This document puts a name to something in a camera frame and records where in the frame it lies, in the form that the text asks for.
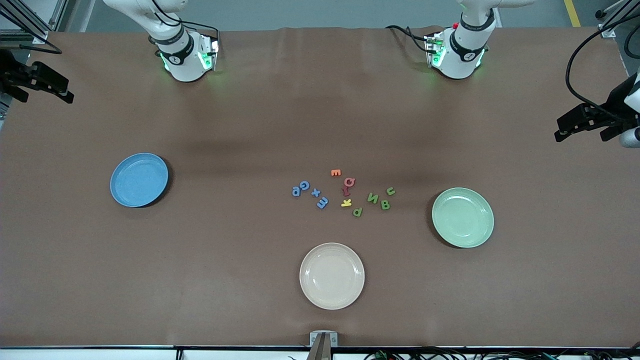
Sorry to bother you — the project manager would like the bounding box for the blue plate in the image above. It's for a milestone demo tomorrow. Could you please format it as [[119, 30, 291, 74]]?
[[110, 152, 170, 208]]

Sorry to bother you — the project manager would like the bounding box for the green plate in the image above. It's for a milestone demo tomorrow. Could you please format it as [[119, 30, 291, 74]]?
[[431, 187, 495, 249]]

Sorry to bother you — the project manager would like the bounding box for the metal connector box green light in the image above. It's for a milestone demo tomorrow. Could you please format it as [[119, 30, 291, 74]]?
[[425, 32, 446, 68], [199, 32, 221, 72]]

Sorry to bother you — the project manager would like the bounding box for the brown table cover mat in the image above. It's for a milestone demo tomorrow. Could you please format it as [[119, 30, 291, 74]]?
[[0, 26, 640, 349]]

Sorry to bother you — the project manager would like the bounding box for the cream plate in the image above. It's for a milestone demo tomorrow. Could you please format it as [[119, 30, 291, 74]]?
[[299, 242, 366, 311]]

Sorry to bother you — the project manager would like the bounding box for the aluminium frame profile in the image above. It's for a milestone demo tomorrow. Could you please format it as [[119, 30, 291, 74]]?
[[596, 0, 640, 39], [0, 0, 69, 44]]

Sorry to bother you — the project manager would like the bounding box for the black base cable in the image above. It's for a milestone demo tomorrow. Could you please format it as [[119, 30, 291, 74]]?
[[385, 25, 432, 54], [149, 0, 221, 40]]

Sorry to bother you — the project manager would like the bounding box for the white table edge rail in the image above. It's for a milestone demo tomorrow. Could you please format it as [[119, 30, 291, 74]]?
[[0, 348, 640, 360]]

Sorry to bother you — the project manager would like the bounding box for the grey metal bracket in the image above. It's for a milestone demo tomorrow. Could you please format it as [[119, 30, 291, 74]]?
[[309, 331, 339, 360]]

